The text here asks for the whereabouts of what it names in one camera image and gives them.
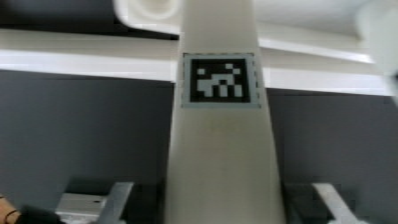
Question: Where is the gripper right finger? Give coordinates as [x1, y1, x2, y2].
[283, 181, 372, 224]

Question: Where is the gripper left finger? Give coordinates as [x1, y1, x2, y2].
[56, 182, 136, 224]

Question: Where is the white desk leg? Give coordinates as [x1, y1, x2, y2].
[164, 0, 287, 224]
[356, 0, 398, 103]

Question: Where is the white desk top tray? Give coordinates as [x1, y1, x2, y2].
[113, 0, 398, 64]

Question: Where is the human hand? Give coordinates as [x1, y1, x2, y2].
[0, 196, 22, 224]

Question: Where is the white L-shaped obstacle fence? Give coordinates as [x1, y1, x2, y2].
[0, 29, 392, 96]

